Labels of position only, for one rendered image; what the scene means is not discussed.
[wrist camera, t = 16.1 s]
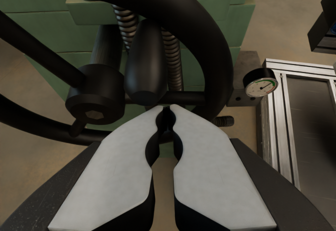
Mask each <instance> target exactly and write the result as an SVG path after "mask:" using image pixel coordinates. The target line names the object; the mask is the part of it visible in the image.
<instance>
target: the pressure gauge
mask: <svg viewBox="0 0 336 231"><path fill-rule="evenodd" d="M242 81H243V85H244V89H245V90H244V91H245V93H246V95H248V96H250V97H263V96H266V95H268V94H271V93H272V92H274V91H275V90H276V89H277V87H278V85H279V83H278V81H277V79H276V76H275V73H274V71H273V70H272V69H270V68H257V69H254V70H252V71H250V72H249V73H247V74H246V75H245V76H244V78H243V80H242ZM267 85H268V86H267ZM265 86H266V87H265ZM260 87H262V88H263V87H264V88H263V89H260Z"/></svg>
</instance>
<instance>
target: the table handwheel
mask: <svg viewBox="0 0 336 231"><path fill-rule="evenodd" d="M99 1H103V2H106V3H110V4H113V5H116V6H119V7H121V8H124V9H127V10H129V11H132V12H134V13H136V14H138V15H140V16H143V17H145V18H147V19H152V20H154V21H156V22H157V23H159V25H160V26H161V27H162V28H164V29H165V30H167V31H168V32H170V33H171V34H172V35H173V36H175V37H176V38H177V39H178V40H179V41H181V42H182V43H183V44H184V45H185V46H186V47H187V48H188V49H189V50H190V52H191V53H192V54H193V55H194V57H195V58H196V60H197V61H198V63H199V64H200V66H201V69H202V72H203V75H204V81H205V86H204V91H166V93H165V95H164V96H163V97H162V98H161V99H160V100H159V101H158V102H157V103H156V104H166V105H173V104H175V105H187V106H196V107H195V108H194V109H193V110H191V111H190V112H192V113H194V114H196V115H198V116H200V117H202V118H204V119H205V120H207V121H209V122H211V121H212V120H214V119H215V118H216V116H217V115H218V114H219V113H220V112H221V110H222V109H223V108H224V106H225V105H226V103H227V101H228V99H229V97H230V94H231V90H232V87H233V81H234V67H233V60H232V55H231V51H230V48H229V46H228V43H227V41H226V39H225V37H224V35H223V33H222V31H221V30H220V28H219V26H218V25H217V23H216V22H215V21H214V19H213V18H212V16H211V15H210V14H209V13H208V12H207V10H206V9H205V8H204V7H203V6H202V5H201V4H200V3H199V2H198V1H197V0H99ZM0 38H1V39H2V40H4V41H5V42H7V43H9V44H10V45H12V46H13V47H15V48H16V49H18V50H19V51H21V52H22V53H24V54H25V55H27V56H28V57H30V58H31V59H33V60H34V61H36V62H37V63H38V64H40V65H41V66H43V67H44V68H45V69H47V70H48V71H50V72H51V73H53V74H54V75H55V76H57V77H58V78H60V79H61V80H62V81H64V82H65V83H67V84H68V85H69V86H70V88H69V92H68V95H67V98H66V101H65V107H66V109H67V110H68V111H69V113H70V114H71V115H72V116H73V117H74V118H76V119H75V121H74V122H73V124H72V125H70V124H66V123H62V122H59V121H56V120H53V119H50V118H47V117H44V116H42V115H39V114H37V113H34V112H32V111H30V110H28V109H26V108H24V107H22V106H20V105H18V104H16V103H15V102H13V101H11V100H10V99H8V98H6V97H5V96H3V95H2V94H0V122H1V123H3V124H6V125H8V126H10V127H13V128H16V129H18V130H21V131H24V132H27V133H30V134H33V135H36V136H39V137H43V138H47V139H50V140H55V141H59V142H64V143H69V144H74V145H80V146H87V147H88V146H89V145H91V144H92V143H93V142H101V141H102V140H103V139H105V138H106V137H107V136H108V135H109V134H110V133H112V132H113V131H107V130H96V129H89V128H84V127H85V126H86V124H92V125H109V124H112V123H114V122H116V121H118V120H119V119H121V118H122V117H123V116H124V114H125V105H126V104H135V103H134V102H133V101H132V100H131V99H130V97H129V96H128V95H127V93H126V92H125V90H124V75H123V74H122V73H120V66H121V59H122V53H123V46H124V43H123V41H124V40H123V39H122V35H121V34H120V29H119V25H118V24H104V25H99V27H98V31H97V35H96V39H95V42H94V46H93V50H92V54H91V57H90V61H89V64H86V65H83V66H81V67H79V68H78V69H77V68H76V67H74V66H73V65H71V64H70V63H69V62H67V61H66V60H65V59H63V58H62V57H60V56H59V55H58V54H56V53H55V52H54V51H52V50H51V49H49V48H48V47H47V46H45V45H44V44H43V43H41V42H40V41H39V40H37V39H36V38H35V37H34V36H32V35H31V34H30V33H29V32H27V31H26V30H25V29H24V28H22V27H21V26H20V25H18V24H17V23H16V22H15V21H13V20H12V19H11V18H10V17H8V16H7V15H6V14H5V13H3V12H2V11H1V10H0Z"/></svg>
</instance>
